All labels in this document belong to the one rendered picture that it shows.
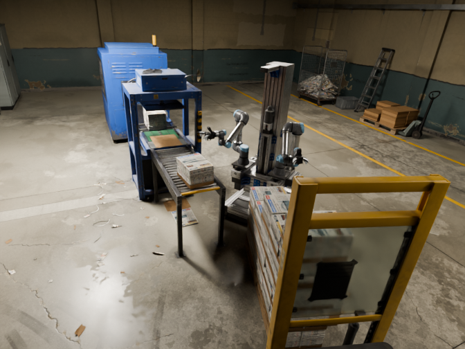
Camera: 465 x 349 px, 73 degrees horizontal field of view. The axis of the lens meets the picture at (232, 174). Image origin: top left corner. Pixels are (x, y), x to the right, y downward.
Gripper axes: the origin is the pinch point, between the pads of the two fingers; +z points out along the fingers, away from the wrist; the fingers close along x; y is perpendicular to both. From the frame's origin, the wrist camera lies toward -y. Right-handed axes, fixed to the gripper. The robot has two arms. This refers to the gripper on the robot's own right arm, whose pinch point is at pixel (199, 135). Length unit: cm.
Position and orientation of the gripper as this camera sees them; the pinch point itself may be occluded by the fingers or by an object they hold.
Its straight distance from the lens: 365.2
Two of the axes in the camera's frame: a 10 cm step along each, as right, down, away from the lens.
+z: -8.3, 2.2, -5.2
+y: -1.3, 8.2, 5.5
